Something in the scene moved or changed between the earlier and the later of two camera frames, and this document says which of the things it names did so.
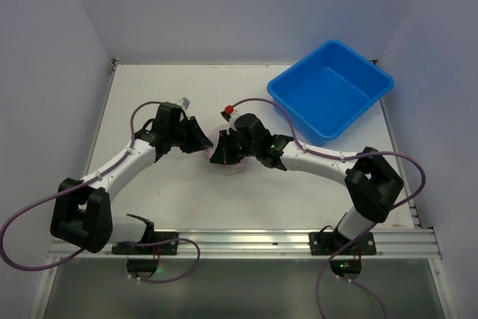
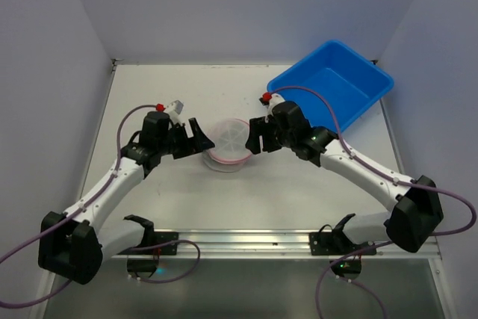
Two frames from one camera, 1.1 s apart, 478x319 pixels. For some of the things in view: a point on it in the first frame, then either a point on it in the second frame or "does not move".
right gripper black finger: (225, 152) -> (256, 125)
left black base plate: (166, 249) does not move
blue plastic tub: (326, 91) does not move
